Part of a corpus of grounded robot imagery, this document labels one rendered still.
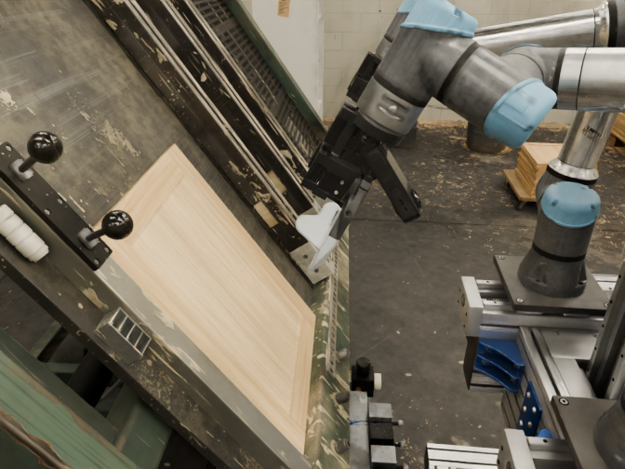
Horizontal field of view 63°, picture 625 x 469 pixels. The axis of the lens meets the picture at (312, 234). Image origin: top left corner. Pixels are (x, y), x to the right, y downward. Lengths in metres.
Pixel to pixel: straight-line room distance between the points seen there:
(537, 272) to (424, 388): 1.30
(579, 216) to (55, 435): 1.04
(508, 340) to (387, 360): 1.30
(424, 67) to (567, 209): 0.69
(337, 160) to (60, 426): 0.43
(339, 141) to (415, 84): 0.12
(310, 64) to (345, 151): 4.24
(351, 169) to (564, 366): 0.77
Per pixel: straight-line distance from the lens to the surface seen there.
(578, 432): 1.00
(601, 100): 0.72
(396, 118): 0.63
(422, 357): 2.64
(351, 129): 0.65
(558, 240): 1.26
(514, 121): 0.60
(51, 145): 0.66
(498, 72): 0.61
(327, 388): 1.18
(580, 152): 1.34
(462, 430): 2.36
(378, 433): 1.27
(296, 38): 4.88
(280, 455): 0.95
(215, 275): 1.04
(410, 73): 0.62
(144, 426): 0.84
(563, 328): 1.38
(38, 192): 0.77
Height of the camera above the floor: 1.72
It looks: 28 degrees down
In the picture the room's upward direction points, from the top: straight up
